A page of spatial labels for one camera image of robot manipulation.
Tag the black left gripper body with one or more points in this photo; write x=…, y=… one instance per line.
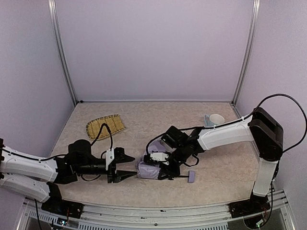
x=112, y=168

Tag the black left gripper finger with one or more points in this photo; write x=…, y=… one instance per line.
x=121, y=157
x=119, y=176

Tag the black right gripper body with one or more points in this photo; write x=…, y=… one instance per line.
x=166, y=165

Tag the lilac umbrella with black lining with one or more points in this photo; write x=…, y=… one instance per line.
x=154, y=171

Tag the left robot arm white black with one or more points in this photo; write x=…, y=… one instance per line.
x=39, y=178

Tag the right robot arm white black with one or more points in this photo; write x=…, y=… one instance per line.
x=260, y=128

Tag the woven bamboo tray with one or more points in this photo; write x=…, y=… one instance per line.
x=114, y=123

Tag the light blue plastic jug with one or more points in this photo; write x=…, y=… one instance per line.
x=213, y=120

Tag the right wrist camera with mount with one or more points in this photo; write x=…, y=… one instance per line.
x=156, y=157

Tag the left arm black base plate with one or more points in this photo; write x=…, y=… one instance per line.
x=63, y=207

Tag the aluminium front rail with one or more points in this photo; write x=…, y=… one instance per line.
x=107, y=217

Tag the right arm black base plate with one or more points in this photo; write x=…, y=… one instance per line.
x=248, y=207

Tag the aluminium corner post left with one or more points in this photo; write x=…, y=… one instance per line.
x=63, y=61

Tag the aluminium corner post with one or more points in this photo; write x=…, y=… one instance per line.
x=63, y=61
x=248, y=51

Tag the aluminium corner post right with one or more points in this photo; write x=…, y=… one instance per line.
x=248, y=51

